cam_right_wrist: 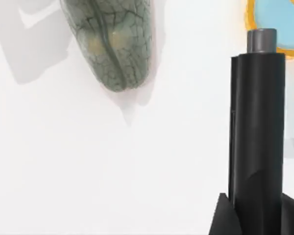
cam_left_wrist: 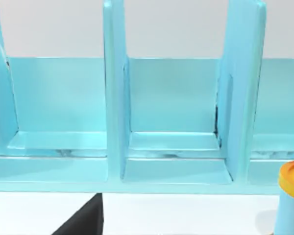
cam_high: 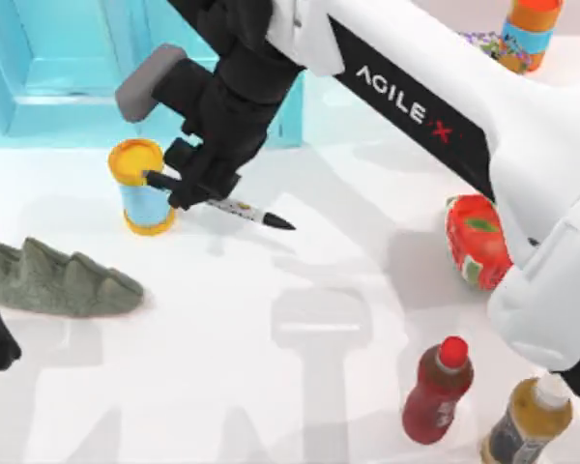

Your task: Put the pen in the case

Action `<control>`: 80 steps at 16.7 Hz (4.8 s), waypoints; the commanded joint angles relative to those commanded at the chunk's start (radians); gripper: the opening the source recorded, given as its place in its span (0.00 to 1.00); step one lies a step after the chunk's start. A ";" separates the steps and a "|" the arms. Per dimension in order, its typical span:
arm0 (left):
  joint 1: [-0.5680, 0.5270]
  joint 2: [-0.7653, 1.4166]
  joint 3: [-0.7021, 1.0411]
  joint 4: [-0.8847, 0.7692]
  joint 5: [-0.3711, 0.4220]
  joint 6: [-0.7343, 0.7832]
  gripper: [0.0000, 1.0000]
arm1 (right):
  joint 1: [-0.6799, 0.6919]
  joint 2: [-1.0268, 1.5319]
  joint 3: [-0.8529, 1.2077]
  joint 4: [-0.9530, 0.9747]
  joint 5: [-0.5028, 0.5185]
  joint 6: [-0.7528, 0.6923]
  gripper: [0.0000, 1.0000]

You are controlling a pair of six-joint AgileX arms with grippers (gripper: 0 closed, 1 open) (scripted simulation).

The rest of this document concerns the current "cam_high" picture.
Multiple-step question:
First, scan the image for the light blue rack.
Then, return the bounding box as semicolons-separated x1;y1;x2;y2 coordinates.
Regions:
0;0;306;150

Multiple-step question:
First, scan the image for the yellow bottle with white cap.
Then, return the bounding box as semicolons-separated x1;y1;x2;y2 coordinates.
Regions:
479;374;575;464

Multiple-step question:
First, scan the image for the black and white marker pen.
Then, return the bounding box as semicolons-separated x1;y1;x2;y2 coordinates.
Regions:
143;169;298;232

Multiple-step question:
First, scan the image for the orange and blue can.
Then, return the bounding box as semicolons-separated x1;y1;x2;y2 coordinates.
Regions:
499;0;564;74

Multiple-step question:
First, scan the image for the red bottle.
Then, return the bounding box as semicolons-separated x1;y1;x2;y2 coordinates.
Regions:
401;335;476;446

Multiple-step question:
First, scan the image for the grey green ridged cloth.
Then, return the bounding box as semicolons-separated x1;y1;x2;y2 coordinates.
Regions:
0;236;146;319

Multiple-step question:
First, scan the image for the red can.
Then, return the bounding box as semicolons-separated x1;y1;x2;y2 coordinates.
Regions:
445;193;514;291

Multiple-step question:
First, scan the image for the multicoloured patterned object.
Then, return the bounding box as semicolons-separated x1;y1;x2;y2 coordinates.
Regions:
455;29;509;51

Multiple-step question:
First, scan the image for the yellow and blue can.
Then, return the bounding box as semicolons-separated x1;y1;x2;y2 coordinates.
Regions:
107;138;176;237

